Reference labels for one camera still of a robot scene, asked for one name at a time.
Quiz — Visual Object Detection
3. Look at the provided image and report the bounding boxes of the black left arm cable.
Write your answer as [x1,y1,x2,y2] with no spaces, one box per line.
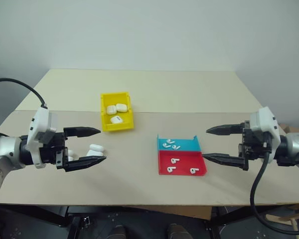
[0,78,48,110]

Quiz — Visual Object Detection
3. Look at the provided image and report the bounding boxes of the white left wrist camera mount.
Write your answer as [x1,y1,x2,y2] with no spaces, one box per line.
[25,106,58,169]

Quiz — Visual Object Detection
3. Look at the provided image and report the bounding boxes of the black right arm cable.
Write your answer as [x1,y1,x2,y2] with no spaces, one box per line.
[250,139,299,235]

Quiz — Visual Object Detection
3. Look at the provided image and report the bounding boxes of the brown cardboard box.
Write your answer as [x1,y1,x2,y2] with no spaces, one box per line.
[278,122,299,136]

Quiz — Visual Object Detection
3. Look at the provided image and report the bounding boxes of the light wooden frame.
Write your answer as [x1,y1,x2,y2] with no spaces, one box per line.
[276,203,299,235]

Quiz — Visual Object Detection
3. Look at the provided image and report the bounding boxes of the yellow plastic bin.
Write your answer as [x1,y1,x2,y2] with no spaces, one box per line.
[100,91,136,132]

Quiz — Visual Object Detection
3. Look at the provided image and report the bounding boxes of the white open charging case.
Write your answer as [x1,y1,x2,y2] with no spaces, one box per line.
[85,143,105,158]

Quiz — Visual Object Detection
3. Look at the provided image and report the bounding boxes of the dark rounded shape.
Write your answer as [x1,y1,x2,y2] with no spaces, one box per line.
[166,223,190,239]
[109,225,127,239]

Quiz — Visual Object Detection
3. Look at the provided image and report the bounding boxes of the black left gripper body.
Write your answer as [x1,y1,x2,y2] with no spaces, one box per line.
[38,130,68,173]

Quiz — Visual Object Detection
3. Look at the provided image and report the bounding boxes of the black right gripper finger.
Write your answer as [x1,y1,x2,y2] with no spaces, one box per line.
[202,152,248,170]
[205,123,245,136]

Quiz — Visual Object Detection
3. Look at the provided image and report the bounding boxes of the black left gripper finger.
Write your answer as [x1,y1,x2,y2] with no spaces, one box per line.
[64,155,108,173]
[63,126,102,139]

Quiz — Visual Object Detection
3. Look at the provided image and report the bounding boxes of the black table frame beam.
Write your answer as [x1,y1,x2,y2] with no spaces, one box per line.
[0,205,72,228]
[210,206,299,228]

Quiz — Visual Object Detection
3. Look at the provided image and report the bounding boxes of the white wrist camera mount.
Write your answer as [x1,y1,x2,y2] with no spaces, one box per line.
[250,106,281,164]
[25,106,58,169]

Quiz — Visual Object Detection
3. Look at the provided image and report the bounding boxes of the red plastic tray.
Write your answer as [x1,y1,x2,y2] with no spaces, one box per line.
[157,150,208,176]

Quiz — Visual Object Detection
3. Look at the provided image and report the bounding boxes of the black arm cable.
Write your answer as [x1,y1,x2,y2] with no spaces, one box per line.
[0,78,48,110]
[250,139,299,235]

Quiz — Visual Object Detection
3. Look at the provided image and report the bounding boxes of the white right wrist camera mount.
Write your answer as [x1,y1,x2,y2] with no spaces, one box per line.
[250,106,281,164]

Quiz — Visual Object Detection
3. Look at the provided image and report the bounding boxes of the blue plastic tray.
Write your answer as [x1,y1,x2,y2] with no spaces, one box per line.
[156,134,203,153]

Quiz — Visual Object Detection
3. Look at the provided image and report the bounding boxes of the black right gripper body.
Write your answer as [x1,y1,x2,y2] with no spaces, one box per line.
[238,120,272,172]

